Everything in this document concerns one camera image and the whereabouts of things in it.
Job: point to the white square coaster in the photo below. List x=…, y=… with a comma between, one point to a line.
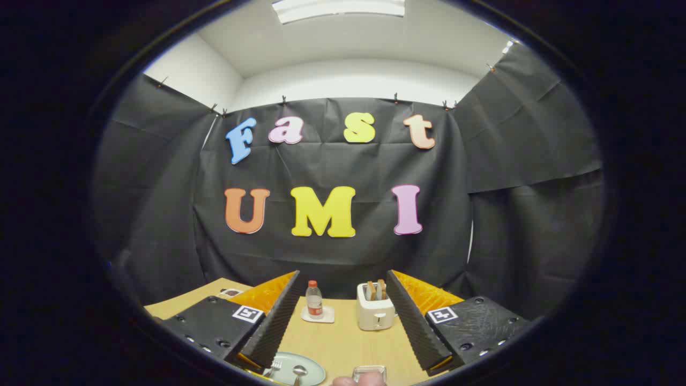
x=328, y=317

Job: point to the metal perforated basket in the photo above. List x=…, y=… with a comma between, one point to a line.
x=370, y=370

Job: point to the clear water bottle red label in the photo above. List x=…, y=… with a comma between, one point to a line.
x=314, y=303

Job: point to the white toaster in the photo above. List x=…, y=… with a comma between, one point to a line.
x=375, y=316

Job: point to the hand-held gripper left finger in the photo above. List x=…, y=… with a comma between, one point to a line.
x=276, y=321

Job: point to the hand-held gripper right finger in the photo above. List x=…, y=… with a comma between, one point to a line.
x=415, y=321

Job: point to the light green plate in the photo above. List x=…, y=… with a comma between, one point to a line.
x=313, y=371

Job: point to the white divided dish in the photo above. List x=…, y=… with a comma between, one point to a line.
x=231, y=292

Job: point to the brown toast slice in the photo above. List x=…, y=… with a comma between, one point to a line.
x=381, y=289
x=371, y=290

